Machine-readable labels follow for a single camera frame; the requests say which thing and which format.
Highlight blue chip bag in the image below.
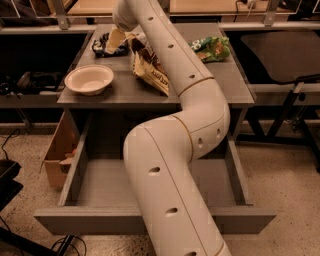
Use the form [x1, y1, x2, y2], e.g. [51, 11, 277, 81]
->
[91, 33, 129, 58]

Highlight white bowl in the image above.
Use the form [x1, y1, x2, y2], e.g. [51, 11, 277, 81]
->
[64, 65, 114, 96]

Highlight metal railing frame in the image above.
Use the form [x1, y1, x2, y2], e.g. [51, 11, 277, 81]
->
[0, 0, 320, 30]

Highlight green chip bag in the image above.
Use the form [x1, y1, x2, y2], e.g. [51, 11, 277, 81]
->
[189, 36, 230, 63]

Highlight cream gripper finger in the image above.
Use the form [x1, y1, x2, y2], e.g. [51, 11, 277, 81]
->
[105, 27, 126, 54]

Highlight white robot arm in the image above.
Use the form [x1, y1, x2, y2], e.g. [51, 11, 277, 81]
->
[113, 0, 231, 256]

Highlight cardboard box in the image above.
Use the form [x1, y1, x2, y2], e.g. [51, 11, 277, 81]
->
[44, 111, 80, 189]

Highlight black equipment on left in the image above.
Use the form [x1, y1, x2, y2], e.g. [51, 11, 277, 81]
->
[0, 160, 23, 211]

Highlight grey cabinet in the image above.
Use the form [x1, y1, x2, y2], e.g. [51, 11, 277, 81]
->
[57, 23, 256, 148]

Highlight grey open top drawer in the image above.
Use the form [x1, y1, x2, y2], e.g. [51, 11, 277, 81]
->
[34, 111, 276, 235]

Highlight black cable on floor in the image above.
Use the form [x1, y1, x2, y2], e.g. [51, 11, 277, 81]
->
[49, 234, 88, 256]

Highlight black headphones on shelf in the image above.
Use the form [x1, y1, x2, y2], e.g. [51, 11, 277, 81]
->
[0, 71, 63, 96]

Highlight brown chip bag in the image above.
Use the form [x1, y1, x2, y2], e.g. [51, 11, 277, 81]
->
[126, 32, 169, 96]

